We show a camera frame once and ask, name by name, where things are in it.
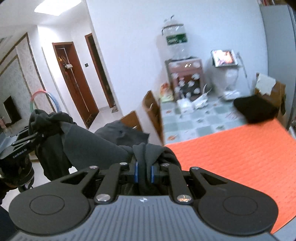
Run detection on checkered tablecloth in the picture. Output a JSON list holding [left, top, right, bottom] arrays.
[[160, 95, 247, 145]]

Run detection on black long-sleeve shirt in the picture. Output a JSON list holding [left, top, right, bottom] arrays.
[[29, 109, 180, 182]]

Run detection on snack bag on table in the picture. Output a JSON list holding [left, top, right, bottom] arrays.
[[159, 82, 174, 102]]

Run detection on white power strip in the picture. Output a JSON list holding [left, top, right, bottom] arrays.
[[192, 93, 208, 109]]

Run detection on white plastic bag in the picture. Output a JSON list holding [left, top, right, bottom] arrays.
[[217, 66, 241, 101]]

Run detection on brown wooden door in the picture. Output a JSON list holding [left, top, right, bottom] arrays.
[[52, 42, 99, 128]]

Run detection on wall television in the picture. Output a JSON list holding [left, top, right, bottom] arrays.
[[4, 96, 22, 125]]

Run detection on middle wooden chair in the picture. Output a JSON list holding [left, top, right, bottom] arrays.
[[120, 110, 142, 132]]

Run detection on colourful hula hoop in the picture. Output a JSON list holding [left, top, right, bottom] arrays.
[[30, 90, 61, 113]]

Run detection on wooden chair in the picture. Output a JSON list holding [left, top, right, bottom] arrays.
[[142, 90, 164, 145], [120, 110, 142, 132]]

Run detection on folded black garment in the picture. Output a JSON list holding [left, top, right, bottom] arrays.
[[233, 95, 278, 124]]

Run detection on orange patterned table mat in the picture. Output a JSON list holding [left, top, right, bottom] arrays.
[[167, 120, 295, 233]]

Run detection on dark clothes on chair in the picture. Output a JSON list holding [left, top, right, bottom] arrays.
[[94, 120, 149, 147]]

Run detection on tablet on stand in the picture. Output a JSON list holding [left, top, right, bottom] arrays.
[[211, 50, 238, 67]]

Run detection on white tissue box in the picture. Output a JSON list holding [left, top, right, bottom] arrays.
[[177, 98, 193, 111]]

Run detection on brown water dispenser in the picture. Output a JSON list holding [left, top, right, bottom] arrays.
[[165, 57, 205, 101]]

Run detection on far wooden chair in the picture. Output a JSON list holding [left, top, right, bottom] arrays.
[[142, 90, 164, 145]]

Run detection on clear water bottle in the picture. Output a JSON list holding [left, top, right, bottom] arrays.
[[162, 15, 190, 61]]

